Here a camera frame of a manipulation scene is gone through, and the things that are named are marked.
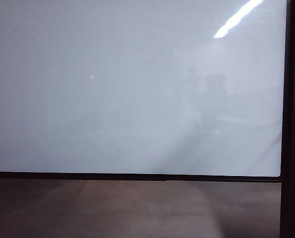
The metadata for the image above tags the white glossy whiteboard panel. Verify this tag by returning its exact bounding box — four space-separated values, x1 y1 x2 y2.
0 0 288 178

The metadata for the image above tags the white whiteboard with black frame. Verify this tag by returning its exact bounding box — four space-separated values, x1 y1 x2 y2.
0 0 295 238

